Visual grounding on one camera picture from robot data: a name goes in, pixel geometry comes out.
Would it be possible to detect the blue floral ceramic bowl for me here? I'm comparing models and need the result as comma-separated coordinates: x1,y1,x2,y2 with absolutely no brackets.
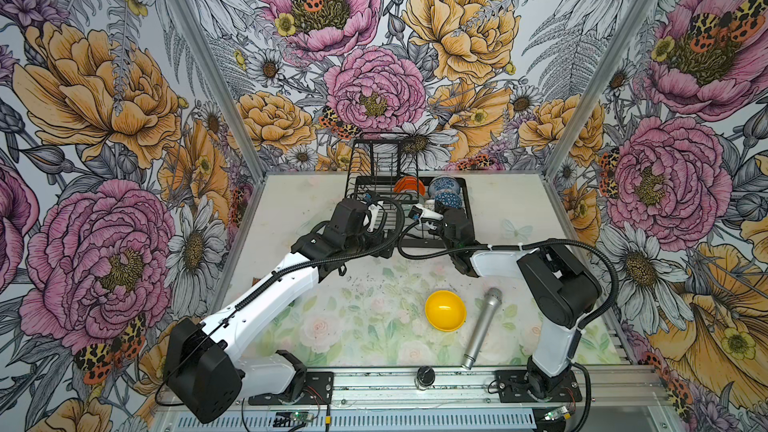
427,175,462,196

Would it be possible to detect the orange plastic bowl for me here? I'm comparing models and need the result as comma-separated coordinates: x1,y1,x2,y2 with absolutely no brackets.
393,176,427,196

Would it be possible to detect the yellow plastic bowl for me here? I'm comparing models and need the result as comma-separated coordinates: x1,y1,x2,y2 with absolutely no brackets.
424,290,467,332

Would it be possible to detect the blue triangle pattern bowl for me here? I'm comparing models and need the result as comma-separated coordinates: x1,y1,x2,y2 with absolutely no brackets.
434,190,464,209

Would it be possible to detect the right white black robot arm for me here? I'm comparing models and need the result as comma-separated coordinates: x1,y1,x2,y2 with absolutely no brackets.
397,206,603,401

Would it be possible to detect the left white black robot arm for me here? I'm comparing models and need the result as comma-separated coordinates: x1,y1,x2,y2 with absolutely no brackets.
163,195,405,424

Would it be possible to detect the silver microphone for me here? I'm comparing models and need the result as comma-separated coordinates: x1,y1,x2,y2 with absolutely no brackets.
461,287,503,370

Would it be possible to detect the green circuit board left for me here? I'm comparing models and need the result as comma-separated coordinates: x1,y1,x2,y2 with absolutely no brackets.
272,411,317,429

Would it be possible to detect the green circuit board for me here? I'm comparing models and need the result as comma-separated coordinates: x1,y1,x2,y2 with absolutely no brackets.
542,405,571,421
272,411,317,429

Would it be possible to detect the green circuit board right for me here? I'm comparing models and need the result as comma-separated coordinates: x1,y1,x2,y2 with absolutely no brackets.
542,405,571,421

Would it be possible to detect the black wire dish rack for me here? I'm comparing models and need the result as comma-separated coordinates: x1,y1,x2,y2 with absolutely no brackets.
345,133,475,249

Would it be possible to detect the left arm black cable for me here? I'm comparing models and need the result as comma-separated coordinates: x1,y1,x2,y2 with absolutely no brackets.
152,194,407,408

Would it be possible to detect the black knob on rail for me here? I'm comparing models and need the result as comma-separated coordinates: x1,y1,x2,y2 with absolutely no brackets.
414,366,436,391

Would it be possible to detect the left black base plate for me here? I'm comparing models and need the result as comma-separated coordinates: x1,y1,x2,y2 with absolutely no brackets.
247,371,335,406

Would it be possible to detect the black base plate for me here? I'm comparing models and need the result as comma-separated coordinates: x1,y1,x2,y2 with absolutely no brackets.
494,369,583,404
247,371,335,406

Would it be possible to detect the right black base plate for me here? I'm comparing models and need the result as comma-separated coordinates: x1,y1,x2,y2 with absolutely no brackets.
494,369,583,404

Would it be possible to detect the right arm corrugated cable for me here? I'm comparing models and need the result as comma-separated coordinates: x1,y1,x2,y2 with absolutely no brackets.
395,218,620,432

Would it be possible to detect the aluminium front rail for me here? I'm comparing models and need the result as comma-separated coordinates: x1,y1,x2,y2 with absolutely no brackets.
153,365,685,431

